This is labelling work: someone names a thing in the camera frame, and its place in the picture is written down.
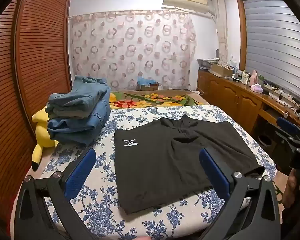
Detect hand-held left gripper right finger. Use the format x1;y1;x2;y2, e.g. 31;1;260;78
199;148;288;240

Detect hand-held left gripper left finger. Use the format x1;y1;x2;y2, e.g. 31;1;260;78
14;148;97;240

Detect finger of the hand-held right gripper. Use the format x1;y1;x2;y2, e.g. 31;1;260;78
275;116;300;143

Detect black pants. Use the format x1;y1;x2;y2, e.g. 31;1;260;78
114;114;265;214

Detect person's right hand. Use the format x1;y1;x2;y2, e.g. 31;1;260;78
282;169;300;209

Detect dark waste bin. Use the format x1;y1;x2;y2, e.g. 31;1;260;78
257;132;278;155

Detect folded blue denim jeans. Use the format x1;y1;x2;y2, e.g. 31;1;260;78
49;122;103;146
47;97;111;137

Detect blue floral white mattress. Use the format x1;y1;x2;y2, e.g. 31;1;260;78
25;104;277;240

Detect yellow plush toy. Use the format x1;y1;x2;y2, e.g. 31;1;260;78
31;106;59;172

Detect wooden sideboard cabinet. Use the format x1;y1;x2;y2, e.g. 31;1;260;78
197;69;300;142

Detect folded faded grey-blue jeans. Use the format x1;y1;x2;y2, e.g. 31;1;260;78
45;76;112;119

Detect grey window blind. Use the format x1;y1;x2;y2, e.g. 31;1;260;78
242;0;300;103

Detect open brown cardboard box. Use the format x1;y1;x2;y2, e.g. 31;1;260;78
211;64;234;78

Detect colourful flower blanket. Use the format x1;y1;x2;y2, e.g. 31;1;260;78
109;90;205;109

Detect wooden louvered wardrobe door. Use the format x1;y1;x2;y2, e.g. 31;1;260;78
0;0;37;230
14;0;73;150

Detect cardboard box with blue cloth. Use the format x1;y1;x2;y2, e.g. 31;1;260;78
137;76;159;91

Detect tied beige curtain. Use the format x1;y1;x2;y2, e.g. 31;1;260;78
211;0;228;64

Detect wooden window frame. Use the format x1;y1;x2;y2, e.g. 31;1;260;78
236;0;248;72

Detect ring patterned sheer curtain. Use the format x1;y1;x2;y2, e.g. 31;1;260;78
69;10;198;92

